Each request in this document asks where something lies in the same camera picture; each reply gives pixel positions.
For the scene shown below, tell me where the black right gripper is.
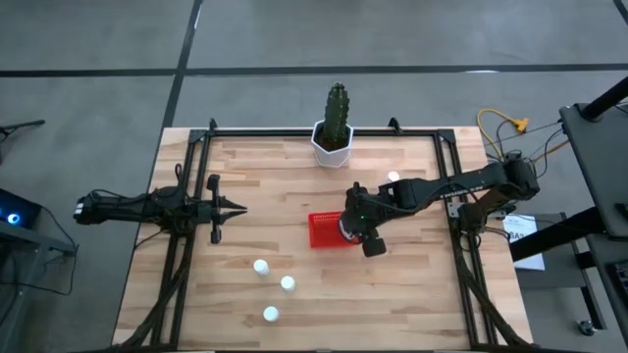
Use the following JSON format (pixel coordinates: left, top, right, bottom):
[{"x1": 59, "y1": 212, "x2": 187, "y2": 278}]
[{"x1": 339, "y1": 181, "x2": 389, "y2": 260}]

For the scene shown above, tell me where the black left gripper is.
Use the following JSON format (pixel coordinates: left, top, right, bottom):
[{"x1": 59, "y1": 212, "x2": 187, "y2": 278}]
[{"x1": 194, "y1": 173, "x2": 248, "y2": 245}]

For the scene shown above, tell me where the red plastic basket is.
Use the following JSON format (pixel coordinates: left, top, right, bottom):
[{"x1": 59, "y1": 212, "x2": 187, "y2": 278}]
[{"x1": 307, "y1": 211, "x2": 362, "y2": 250}]

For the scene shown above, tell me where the white paper sheet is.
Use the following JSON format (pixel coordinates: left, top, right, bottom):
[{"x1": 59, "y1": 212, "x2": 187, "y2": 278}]
[{"x1": 501, "y1": 213, "x2": 547, "y2": 273}]

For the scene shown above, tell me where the grey metal stand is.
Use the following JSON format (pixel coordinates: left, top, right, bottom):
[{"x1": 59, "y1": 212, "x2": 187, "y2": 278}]
[{"x1": 0, "y1": 228, "x2": 79, "y2": 353}]

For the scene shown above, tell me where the black computer with light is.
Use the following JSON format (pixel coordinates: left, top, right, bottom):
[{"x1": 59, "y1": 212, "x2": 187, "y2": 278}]
[{"x1": 0, "y1": 188, "x2": 43, "y2": 231}]

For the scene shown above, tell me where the black tripod leg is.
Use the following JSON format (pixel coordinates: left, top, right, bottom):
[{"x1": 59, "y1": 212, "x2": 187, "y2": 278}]
[{"x1": 0, "y1": 119, "x2": 47, "y2": 163}]

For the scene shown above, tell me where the black cart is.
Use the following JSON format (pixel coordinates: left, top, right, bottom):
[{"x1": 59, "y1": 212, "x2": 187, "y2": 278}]
[{"x1": 509, "y1": 73, "x2": 628, "y2": 353}]

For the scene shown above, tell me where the black aluminium frame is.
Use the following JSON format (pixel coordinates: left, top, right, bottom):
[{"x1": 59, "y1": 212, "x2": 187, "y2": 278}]
[{"x1": 115, "y1": 117, "x2": 535, "y2": 352}]

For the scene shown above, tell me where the yellow cable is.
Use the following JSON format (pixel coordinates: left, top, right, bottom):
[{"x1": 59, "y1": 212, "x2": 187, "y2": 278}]
[{"x1": 476, "y1": 108, "x2": 530, "y2": 162}]

